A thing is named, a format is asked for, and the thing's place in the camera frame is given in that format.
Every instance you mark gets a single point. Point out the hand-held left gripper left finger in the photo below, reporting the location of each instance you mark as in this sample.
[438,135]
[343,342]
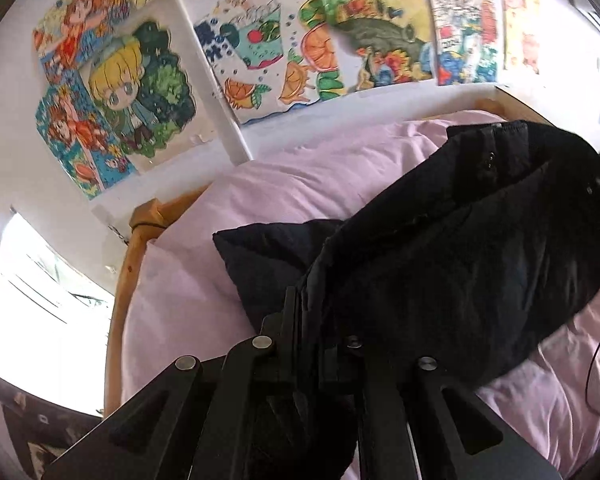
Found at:
[215,400]

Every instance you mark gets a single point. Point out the pink pigs yellow drawing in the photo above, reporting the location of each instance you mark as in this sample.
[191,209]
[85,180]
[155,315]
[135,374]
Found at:
[522,25]

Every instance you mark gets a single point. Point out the dark patterned wall poster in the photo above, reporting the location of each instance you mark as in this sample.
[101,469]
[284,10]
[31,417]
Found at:
[30,425]

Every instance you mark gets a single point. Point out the black padded jacket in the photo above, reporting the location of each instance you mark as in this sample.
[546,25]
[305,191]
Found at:
[455,270]

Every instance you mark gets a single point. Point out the orange-haired girl drawing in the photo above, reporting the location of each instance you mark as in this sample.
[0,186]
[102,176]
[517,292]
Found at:
[75,25]

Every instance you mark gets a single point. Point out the orange fields landscape drawing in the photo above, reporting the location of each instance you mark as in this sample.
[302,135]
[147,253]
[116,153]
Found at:
[375,25]

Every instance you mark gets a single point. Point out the fruits and cup drawing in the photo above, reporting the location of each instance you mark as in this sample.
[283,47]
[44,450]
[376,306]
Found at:
[280,55]

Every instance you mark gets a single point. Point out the bright window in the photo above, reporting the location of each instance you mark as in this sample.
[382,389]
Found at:
[40,310]

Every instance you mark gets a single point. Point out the wooden bed frame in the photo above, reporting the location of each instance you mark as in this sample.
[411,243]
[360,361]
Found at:
[130,270]

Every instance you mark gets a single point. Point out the city collage drawing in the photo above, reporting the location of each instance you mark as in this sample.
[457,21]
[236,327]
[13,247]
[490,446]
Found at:
[462,25]

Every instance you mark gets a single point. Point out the white wall pipe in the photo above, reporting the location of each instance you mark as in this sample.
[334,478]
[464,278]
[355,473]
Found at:
[215,85]

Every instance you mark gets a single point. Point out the blond character drawing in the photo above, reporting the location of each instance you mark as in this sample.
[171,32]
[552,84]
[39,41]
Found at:
[135,90]

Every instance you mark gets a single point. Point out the swimming girl blue drawing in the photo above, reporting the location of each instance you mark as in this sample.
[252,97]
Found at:
[75,140]

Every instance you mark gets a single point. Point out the pink bed sheet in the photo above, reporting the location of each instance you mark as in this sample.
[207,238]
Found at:
[305,185]

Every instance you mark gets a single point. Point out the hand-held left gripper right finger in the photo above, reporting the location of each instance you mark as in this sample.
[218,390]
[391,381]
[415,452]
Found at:
[430,410]

